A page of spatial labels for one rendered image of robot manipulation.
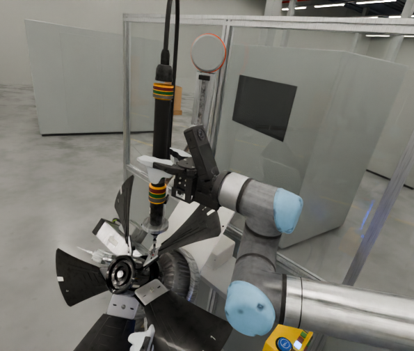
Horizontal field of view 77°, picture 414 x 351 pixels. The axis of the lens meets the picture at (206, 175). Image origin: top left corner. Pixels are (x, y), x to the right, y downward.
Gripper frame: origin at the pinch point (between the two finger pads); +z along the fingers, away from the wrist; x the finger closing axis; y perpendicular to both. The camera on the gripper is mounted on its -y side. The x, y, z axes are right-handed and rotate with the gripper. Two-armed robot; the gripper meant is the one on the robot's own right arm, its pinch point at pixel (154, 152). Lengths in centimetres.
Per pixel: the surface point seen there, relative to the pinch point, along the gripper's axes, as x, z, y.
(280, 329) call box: 23, -39, 57
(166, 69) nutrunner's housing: -1.0, -3.1, -19.0
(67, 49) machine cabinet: 273, 463, -1
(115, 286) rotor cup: -5.6, 8.5, 45.5
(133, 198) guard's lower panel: 89, 99, 90
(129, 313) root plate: -4, 3, 55
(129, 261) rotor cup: -0.7, 7.4, 38.2
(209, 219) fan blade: 16.0, -9.5, 23.0
